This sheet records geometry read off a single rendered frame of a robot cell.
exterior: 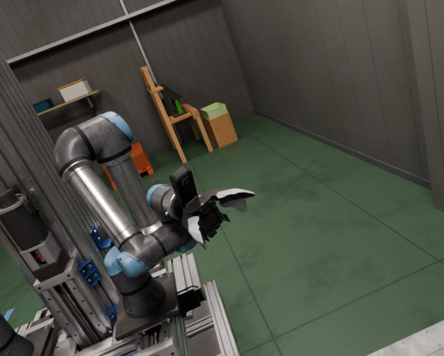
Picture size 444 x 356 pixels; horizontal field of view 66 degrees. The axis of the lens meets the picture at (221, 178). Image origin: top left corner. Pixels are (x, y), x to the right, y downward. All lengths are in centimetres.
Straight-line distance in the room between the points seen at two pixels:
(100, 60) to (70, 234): 631
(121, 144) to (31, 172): 35
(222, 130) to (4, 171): 511
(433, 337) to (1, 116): 145
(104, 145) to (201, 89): 652
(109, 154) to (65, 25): 658
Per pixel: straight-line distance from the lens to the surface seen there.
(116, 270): 118
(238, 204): 75
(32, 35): 771
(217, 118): 610
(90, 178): 101
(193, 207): 76
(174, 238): 93
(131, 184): 113
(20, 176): 130
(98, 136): 107
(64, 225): 135
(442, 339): 125
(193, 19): 755
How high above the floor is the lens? 177
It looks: 21 degrees down
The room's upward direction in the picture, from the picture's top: 21 degrees counter-clockwise
